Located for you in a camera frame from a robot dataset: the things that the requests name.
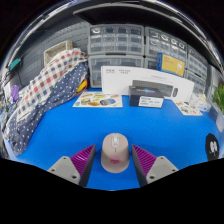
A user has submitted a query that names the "printed picture card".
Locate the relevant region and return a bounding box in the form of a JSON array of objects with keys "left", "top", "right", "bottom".
[
  {"left": 173, "top": 99, "right": 203, "bottom": 117},
  {"left": 72, "top": 92, "right": 124, "bottom": 108}
]

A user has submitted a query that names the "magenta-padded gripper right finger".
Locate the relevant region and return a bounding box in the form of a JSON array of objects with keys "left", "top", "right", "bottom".
[{"left": 130, "top": 143, "right": 179, "bottom": 188}]

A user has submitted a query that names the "grey wall shelf unit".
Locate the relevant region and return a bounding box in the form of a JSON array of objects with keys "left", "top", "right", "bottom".
[{"left": 71, "top": 3, "right": 221, "bottom": 64}]

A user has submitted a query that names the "red blue plaid cloth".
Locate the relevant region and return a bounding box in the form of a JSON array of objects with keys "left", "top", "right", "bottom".
[{"left": 16, "top": 48, "right": 89, "bottom": 121}]

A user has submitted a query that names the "navy polka dot cloth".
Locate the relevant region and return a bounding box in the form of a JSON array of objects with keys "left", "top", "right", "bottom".
[{"left": 4, "top": 63, "right": 89, "bottom": 157}]

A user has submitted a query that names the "teal box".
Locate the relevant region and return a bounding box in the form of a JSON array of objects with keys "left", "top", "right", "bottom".
[{"left": 9, "top": 58, "right": 23, "bottom": 72}]

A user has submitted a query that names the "yellow and blue box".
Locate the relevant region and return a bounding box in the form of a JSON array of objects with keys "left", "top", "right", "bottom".
[{"left": 156, "top": 52, "right": 186, "bottom": 78}]

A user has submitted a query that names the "white blue tissue box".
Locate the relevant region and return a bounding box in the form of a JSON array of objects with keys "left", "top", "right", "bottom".
[{"left": 189, "top": 92, "right": 212, "bottom": 113}]

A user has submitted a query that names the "green potted plant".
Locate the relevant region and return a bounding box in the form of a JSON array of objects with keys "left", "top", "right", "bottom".
[{"left": 212, "top": 83, "right": 224, "bottom": 133}]

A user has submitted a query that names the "small black box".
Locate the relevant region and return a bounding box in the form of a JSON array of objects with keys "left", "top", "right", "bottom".
[{"left": 128, "top": 85, "right": 165, "bottom": 109}]

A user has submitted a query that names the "white woven basket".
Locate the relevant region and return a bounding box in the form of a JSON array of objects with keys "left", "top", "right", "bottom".
[{"left": 43, "top": 40, "right": 74, "bottom": 66}]

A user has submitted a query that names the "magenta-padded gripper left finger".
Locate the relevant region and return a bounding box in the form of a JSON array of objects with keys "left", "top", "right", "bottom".
[{"left": 47, "top": 143, "right": 97, "bottom": 188}]

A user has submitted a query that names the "large blue table mat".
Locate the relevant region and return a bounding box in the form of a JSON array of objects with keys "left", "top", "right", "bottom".
[{"left": 6, "top": 86, "right": 224, "bottom": 192}]

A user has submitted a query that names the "long white keyboard box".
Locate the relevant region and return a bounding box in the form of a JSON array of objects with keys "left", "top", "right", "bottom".
[{"left": 100, "top": 65, "right": 195, "bottom": 103}]

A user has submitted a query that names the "small purple figure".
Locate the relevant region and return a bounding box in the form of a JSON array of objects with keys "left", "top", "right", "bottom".
[{"left": 10, "top": 84, "right": 21, "bottom": 103}]

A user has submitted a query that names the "beige computer mouse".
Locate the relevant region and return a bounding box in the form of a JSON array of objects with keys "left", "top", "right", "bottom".
[{"left": 100, "top": 132, "right": 130, "bottom": 174}]

